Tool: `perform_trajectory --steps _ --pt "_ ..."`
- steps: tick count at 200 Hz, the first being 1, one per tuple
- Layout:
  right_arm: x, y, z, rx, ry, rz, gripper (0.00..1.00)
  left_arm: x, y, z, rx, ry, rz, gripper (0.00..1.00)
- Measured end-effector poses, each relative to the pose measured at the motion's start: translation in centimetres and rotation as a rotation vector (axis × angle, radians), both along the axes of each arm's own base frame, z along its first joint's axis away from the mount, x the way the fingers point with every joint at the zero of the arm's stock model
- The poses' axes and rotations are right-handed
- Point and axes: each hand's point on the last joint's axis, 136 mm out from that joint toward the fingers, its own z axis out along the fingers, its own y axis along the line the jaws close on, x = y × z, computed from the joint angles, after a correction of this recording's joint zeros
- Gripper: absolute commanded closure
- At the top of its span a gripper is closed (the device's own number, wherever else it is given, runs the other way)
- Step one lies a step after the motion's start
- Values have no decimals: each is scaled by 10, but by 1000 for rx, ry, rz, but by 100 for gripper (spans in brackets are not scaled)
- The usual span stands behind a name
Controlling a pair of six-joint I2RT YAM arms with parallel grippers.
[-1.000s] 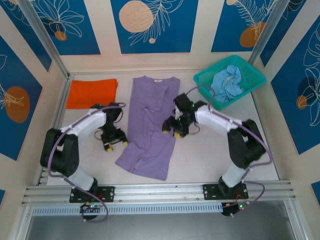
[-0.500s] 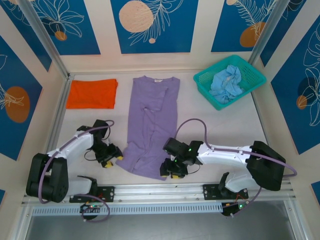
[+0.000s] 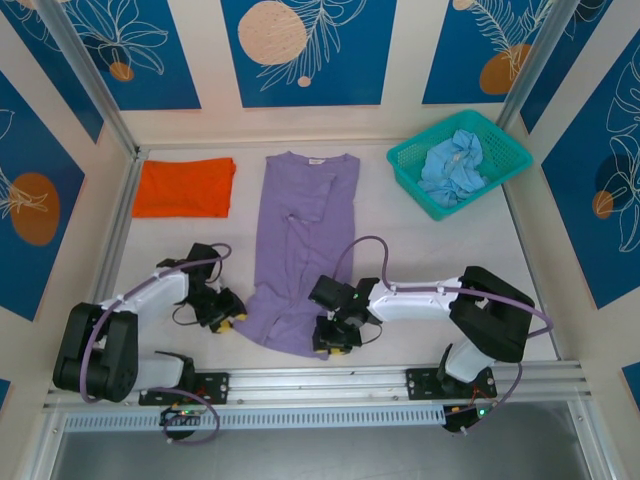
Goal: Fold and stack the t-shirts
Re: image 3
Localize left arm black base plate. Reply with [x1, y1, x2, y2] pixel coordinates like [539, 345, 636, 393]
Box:
[138, 372, 231, 406]

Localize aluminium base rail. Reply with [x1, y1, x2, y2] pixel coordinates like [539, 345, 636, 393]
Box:
[42, 362, 594, 410]

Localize grey metal sheet panel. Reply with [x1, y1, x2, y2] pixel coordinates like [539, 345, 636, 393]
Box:
[49, 428, 591, 480]

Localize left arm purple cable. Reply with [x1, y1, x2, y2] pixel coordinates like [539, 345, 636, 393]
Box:
[79, 242, 232, 445]

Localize light blue t-shirt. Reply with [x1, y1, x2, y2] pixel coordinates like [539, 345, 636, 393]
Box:
[417, 129, 489, 206]

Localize left aluminium frame post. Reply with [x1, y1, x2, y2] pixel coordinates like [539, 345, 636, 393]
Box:
[34, 0, 146, 161]

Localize aluminium frame post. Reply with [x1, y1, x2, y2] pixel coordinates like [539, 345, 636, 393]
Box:
[34, 0, 146, 161]
[487, 0, 614, 149]

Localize aluminium table side rail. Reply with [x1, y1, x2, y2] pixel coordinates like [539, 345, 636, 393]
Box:
[74, 152, 146, 371]

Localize right aluminium frame post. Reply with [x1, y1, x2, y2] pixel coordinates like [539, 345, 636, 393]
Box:
[487, 0, 614, 149]

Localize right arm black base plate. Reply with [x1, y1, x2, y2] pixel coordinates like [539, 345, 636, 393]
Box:
[404, 367, 499, 401]

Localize grey slotted cable duct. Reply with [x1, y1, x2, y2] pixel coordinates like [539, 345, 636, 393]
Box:
[64, 405, 449, 432]

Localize teal plastic basket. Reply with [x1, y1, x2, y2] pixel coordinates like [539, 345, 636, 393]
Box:
[385, 109, 534, 223]

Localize orange folded t-shirt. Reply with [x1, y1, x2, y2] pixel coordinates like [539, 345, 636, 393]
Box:
[131, 157, 237, 220]

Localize purple printed t-shirt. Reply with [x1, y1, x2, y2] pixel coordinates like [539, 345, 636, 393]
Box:
[233, 152, 361, 361]

